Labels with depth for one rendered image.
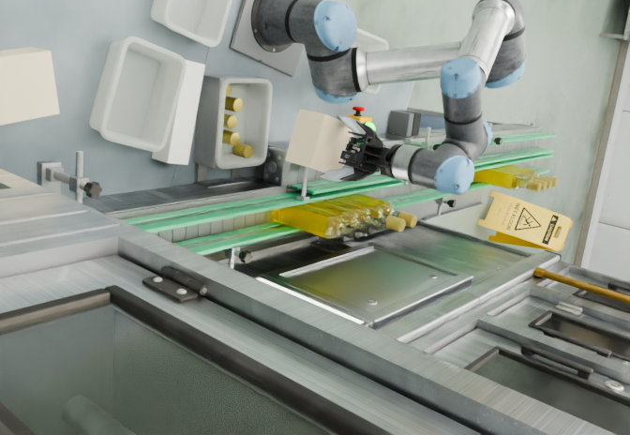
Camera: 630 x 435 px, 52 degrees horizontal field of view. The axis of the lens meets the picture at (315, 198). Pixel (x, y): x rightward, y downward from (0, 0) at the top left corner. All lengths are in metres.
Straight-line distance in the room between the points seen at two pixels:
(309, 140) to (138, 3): 0.48
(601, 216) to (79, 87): 6.66
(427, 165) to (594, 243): 6.46
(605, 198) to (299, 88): 5.94
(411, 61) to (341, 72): 0.18
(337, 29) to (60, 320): 1.19
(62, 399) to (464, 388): 0.27
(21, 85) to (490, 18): 0.96
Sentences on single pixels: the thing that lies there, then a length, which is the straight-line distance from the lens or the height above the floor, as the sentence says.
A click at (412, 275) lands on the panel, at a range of 1.75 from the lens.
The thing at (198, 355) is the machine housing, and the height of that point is 1.66.
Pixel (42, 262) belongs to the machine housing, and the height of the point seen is 1.43.
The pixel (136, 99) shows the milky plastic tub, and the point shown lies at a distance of 1.55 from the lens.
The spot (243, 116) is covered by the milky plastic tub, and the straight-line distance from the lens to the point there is 1.74.
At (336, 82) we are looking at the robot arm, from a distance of 1.70.
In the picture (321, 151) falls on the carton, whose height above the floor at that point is 1.12.
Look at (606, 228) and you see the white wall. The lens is 7.63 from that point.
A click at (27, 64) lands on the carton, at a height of 0.83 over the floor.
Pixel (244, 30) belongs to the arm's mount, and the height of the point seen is 0.76.
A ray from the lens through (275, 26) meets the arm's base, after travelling 1.73.
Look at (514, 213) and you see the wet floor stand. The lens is 5.09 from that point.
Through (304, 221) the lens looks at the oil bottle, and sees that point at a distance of 1.66.
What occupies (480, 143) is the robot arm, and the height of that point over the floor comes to 1.44.
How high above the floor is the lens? 2.00
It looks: 37 degrees down
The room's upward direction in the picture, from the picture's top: 107 degrees clockwise
